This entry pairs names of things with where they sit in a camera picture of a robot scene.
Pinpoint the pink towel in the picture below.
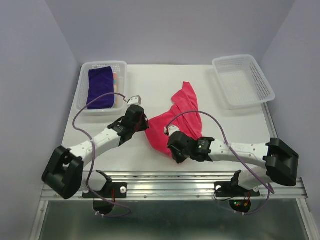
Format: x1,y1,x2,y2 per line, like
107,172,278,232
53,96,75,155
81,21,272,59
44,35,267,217
145,82,203,158

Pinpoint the blue orange dotted towel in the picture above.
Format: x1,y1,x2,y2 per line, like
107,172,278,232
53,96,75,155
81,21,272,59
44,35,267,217
113,72,123,109

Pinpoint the purple towel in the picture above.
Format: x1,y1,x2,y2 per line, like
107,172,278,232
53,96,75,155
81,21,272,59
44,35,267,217
86,66,115,110

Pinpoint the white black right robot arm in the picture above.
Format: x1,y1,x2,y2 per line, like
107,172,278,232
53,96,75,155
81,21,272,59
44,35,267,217
167,131,299,195

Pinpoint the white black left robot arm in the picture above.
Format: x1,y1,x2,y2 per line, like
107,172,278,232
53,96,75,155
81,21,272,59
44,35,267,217
41,104,149,200

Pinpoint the white perforated right basket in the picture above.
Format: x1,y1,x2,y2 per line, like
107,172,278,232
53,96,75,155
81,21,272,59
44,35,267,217
212,54,276,109

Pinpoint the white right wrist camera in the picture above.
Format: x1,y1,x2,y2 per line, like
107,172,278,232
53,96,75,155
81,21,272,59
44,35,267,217
164,125,180,137

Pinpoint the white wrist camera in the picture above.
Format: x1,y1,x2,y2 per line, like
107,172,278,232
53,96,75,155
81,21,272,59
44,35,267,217
164,125,180,137
127,95,142,106

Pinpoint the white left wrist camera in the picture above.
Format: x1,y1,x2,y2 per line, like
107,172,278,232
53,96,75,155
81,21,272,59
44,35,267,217
127,95,142,106

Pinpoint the aluminium rail frame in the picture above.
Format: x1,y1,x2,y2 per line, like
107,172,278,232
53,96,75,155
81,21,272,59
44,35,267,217
29,147,313,240

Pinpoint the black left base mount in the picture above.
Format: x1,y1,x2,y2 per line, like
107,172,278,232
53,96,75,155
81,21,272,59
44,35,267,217
82,182,132,218

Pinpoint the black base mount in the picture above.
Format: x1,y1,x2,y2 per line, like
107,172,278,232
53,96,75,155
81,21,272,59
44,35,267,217
82,182,132,218
213,181,260,215

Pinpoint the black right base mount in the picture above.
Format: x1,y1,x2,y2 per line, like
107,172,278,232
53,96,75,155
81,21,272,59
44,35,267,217
213,181,260,215

